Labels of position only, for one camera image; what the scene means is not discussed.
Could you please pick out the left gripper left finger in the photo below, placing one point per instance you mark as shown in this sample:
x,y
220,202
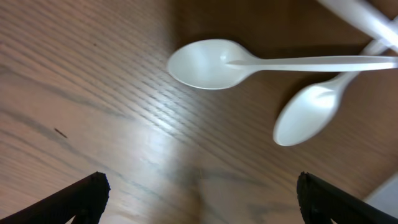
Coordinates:
x,y
81,202

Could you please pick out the white spoon long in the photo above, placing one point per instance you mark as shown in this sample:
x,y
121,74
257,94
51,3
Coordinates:
x,y
217,64

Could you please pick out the clear plastic basket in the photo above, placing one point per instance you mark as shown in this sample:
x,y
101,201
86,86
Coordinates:
x,y
385,197

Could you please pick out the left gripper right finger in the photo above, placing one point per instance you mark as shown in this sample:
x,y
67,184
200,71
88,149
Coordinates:
x,y
323,203

